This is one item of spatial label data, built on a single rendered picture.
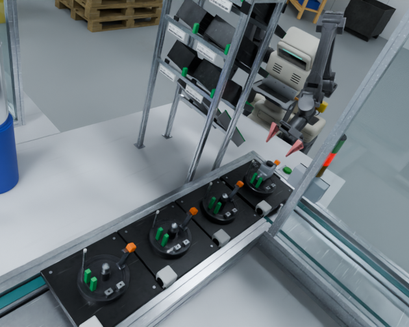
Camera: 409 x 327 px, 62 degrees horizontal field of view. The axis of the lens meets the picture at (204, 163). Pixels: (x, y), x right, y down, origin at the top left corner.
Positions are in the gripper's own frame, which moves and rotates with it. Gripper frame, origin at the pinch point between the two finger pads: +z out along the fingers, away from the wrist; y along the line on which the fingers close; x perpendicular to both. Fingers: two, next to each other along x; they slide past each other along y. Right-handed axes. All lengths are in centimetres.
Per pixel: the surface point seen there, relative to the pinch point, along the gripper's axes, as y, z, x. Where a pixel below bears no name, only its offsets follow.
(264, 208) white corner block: 10.4, 21.0, 4.4
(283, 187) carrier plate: 7.2, 9.2, 20.6
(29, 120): -89, 58, -20
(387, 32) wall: -197, -503, 712
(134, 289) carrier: 7, 61, -38
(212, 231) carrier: 5.5, 38.4, -12.3
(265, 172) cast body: 1.0, 10.0, 6.1
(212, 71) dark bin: -29.2, -4.6, -23.2
